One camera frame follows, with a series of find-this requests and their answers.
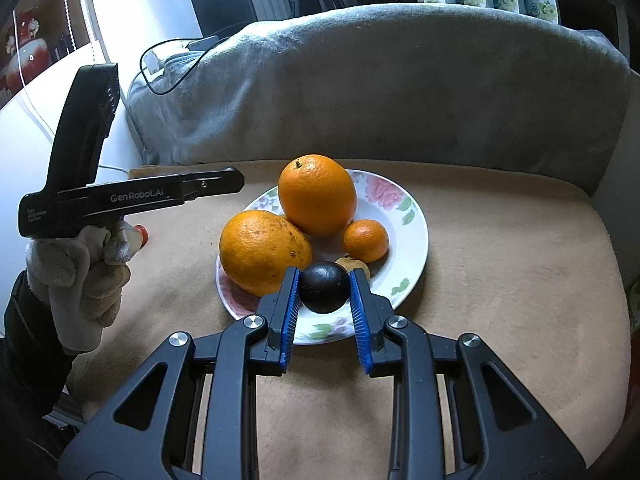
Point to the person's left forearm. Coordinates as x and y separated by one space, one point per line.
25 360

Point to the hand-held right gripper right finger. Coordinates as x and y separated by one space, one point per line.
359 320

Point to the striped grey cloth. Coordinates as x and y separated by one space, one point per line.
70 410

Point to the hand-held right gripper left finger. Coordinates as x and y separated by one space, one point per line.
289 320

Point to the white floral plate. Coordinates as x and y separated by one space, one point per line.
400 240

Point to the red and white poster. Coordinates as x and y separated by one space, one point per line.
30 55

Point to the red cherry tomato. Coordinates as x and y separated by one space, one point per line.
143 234

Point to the dark monitor screen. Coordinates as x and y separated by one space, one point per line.
220 5

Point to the white plug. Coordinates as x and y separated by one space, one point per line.
150 62

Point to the small tangerine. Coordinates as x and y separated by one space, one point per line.
365 241

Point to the person's left hand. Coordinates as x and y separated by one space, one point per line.
85 280

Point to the grey fleece blanket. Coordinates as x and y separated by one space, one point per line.
400 95

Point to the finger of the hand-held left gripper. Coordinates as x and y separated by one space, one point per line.
226 169
215 186

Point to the green patterned object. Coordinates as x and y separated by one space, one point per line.
634 305

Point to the dark purple round fruit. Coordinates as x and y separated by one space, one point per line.
324 287

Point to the large oblong orange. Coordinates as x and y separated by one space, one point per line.
260 252

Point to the large round orange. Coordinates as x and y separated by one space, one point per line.
317 195

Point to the brown-green round fruit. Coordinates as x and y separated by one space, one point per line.
350 261

